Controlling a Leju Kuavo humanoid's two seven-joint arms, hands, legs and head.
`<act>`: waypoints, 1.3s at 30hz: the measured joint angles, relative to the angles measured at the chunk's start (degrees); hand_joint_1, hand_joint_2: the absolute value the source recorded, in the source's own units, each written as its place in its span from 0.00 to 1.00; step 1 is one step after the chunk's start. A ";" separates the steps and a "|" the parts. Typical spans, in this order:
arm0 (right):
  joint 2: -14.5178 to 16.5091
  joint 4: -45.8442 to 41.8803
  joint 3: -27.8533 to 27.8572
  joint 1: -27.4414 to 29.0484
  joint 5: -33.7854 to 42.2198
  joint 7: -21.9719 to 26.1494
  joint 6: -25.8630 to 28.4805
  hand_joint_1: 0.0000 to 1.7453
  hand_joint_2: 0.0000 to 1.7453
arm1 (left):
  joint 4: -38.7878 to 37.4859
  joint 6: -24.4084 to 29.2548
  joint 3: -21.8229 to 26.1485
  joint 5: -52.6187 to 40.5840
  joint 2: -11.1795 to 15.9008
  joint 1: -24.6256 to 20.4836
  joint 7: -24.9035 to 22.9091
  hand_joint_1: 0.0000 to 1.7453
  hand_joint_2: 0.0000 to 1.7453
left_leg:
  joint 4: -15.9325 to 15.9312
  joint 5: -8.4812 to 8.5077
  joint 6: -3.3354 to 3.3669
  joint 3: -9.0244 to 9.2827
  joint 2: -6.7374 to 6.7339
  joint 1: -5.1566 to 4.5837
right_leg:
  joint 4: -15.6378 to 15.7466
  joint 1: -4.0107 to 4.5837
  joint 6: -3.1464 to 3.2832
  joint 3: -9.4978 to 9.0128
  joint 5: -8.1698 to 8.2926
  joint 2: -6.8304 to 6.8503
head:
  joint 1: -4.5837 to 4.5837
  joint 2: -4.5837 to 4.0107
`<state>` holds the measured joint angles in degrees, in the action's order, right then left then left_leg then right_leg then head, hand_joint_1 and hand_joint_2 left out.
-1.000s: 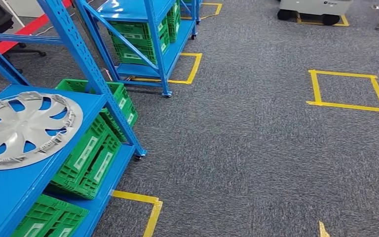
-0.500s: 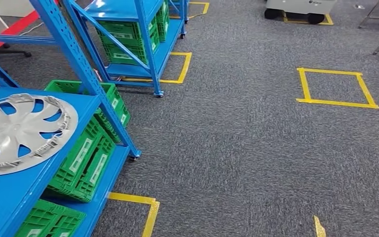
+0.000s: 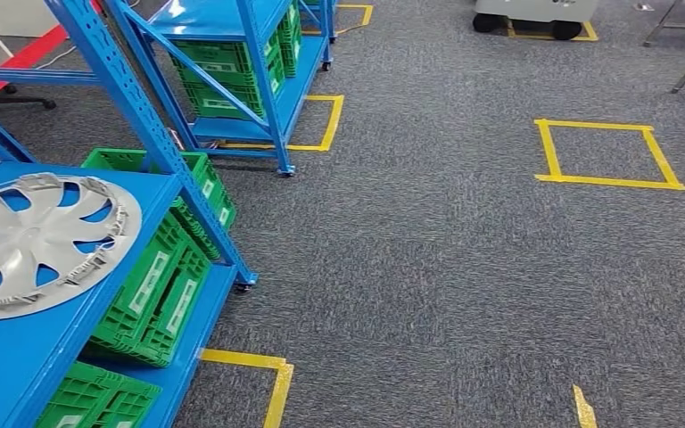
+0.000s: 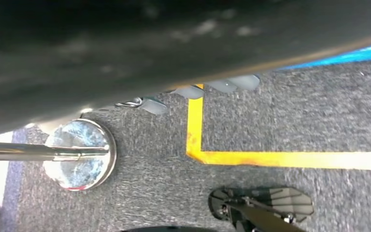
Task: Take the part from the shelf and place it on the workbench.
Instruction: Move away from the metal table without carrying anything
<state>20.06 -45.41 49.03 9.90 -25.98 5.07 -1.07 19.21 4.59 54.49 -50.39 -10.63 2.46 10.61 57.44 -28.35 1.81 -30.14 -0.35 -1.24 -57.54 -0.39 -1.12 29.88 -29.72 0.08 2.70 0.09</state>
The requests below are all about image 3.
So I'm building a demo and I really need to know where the blue metal shelf rack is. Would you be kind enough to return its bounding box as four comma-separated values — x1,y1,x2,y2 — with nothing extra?
0,0,260,428

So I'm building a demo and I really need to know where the yellow floor tape outline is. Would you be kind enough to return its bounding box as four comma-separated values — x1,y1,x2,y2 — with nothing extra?
200,348,295,428
573,383,598,428
219,94,345,153
532,118,685,192

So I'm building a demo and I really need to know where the open green plastic crate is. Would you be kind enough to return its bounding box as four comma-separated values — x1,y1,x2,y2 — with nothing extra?
80,147,227,209

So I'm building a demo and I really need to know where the small blue metal rack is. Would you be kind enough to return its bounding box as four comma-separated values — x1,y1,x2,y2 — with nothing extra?
103,0,339,177

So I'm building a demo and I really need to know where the white wheeled cart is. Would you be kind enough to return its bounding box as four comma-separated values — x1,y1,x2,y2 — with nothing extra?
472,0,600,41

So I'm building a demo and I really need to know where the grey plastic wheel hubcap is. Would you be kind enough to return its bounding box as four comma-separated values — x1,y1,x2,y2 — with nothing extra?
0,172,143,322

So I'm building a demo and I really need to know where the long red barrier belt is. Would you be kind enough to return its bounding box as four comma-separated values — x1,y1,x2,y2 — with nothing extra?
0,0,104,106

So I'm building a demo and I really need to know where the white office desk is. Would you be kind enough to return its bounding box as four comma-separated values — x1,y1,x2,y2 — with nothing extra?
0,0,60,37

